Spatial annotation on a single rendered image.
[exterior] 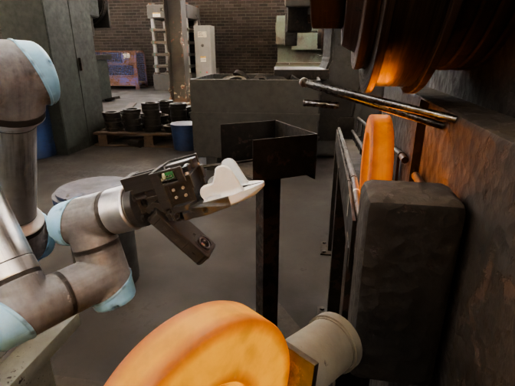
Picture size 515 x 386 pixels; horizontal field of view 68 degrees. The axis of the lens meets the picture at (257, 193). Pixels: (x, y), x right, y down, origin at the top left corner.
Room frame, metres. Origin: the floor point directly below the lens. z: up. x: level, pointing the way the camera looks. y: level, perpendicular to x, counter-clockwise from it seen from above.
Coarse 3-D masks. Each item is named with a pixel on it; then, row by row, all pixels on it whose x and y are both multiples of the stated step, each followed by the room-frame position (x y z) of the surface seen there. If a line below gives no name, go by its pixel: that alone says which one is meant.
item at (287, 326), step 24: (240, 144) 1.26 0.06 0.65; (264, 144) 1.01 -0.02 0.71; (288, 144) 1.04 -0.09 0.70; (312, 144) 1.08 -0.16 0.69; (240, 168) 1.15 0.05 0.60; (264, 168) 1.01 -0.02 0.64; (288, 168) 1.05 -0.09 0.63; (312, 168) 1.08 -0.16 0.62; (264, 192) 1.10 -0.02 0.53; (264, 216) 1.10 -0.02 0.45; (264, 240) 1.10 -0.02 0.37; (264, 264) 1.10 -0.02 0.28; (264, 288) 1.10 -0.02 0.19; (264, 312) 1.10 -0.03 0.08; (288, 336) 1.07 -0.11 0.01
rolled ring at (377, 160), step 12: (372, 120) 0.60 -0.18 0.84; (384, 120) 0.60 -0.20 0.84; (372, 132) 0.57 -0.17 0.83; (384, 132) 0.57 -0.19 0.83; (372, 144) 0.56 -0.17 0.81; (384, 144) 0.55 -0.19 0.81; (372, 156) 0.55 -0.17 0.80; (384, 156) 0.54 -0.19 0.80; (360, 168) 0.71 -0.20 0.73; (372, 168) 0.54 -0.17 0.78; (384, 168) 0.54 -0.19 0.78; (360, 180) 0.68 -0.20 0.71
